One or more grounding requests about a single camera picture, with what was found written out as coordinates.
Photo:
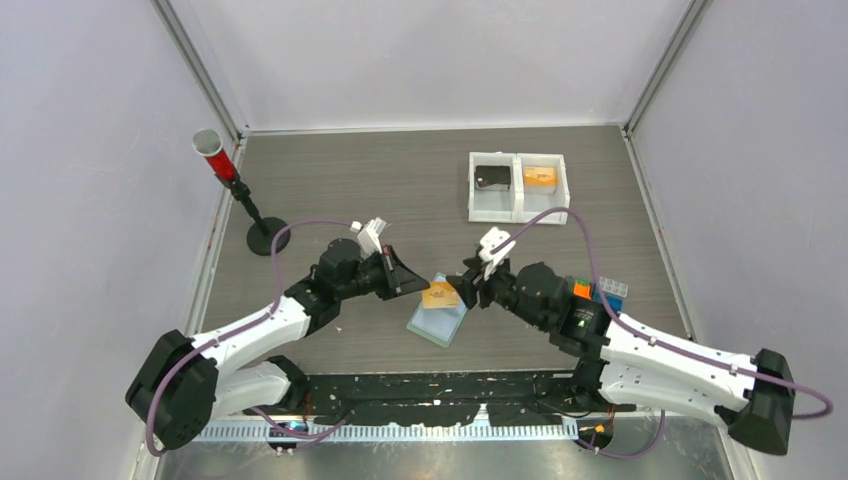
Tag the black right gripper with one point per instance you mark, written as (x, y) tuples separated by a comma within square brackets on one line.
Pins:
[(467, 287)]

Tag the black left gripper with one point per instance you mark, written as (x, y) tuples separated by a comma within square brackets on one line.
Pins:
[(397, 277)]

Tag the orange credit card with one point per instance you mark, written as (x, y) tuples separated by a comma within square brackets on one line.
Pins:
[(440, 295), (540, 177)]

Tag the green card holder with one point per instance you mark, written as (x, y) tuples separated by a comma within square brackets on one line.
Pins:
[(437, 325)]

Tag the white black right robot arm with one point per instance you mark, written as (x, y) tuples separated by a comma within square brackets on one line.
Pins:
[(624, 362)]

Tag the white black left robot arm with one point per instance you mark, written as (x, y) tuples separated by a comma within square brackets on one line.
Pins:
[(186, 382)]

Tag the white two-compartment bin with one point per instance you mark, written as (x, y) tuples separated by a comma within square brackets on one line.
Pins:
[(496, 188)]

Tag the orange lego brick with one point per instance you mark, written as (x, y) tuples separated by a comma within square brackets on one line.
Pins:
[(582, 288)]

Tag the orange box in bin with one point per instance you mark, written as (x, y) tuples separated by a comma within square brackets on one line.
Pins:
[(540, 189)]

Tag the grey lego brick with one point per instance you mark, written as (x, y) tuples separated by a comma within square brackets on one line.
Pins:
[(613, 287)]

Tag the red microphone on stand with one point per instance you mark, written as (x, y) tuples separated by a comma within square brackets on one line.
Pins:
[(265, 236)]

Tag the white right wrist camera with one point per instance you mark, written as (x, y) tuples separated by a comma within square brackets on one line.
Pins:
[(494, 248)]

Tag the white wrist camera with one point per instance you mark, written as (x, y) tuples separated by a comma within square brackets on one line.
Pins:
[(368, 235), (494, 248)]

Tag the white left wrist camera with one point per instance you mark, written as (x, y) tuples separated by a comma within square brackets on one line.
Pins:
[(368, 235)]

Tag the aluminium front rail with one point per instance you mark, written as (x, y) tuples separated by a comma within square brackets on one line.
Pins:
[(289, 430)]

